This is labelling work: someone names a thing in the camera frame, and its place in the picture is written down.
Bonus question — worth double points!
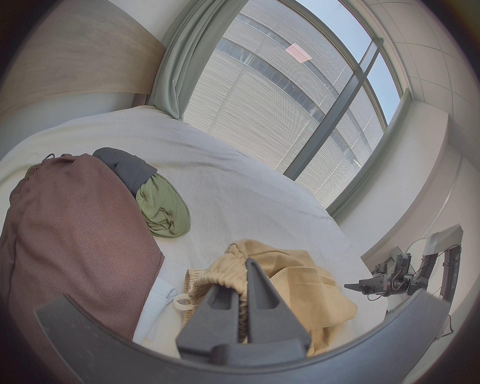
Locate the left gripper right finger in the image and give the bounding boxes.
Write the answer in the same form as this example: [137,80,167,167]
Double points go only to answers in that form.
[245,258,313,358]

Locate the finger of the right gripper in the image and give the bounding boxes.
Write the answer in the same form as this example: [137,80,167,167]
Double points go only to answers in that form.
[344,280,376,294]

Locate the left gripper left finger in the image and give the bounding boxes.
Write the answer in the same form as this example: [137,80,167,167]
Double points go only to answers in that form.
[176,285,241,361]

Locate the tan shorts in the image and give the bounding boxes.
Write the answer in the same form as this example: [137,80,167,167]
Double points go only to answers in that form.
[174,239,358,357]

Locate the bed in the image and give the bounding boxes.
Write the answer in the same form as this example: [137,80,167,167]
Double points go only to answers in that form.
[0,0,389,361]

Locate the green garment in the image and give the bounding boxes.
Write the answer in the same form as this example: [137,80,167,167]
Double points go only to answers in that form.
[136,172,191,238]

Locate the brown shorts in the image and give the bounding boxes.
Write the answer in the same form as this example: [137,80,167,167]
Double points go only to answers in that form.
[0,152,166,342]

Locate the black garment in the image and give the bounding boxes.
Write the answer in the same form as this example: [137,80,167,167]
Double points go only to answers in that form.
[92,147,158,197]

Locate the window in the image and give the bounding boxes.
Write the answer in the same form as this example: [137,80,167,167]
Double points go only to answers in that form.
[176,0,413,222]

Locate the blue-green curtain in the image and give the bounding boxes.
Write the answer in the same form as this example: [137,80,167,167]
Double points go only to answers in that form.
[148,0,250,121]

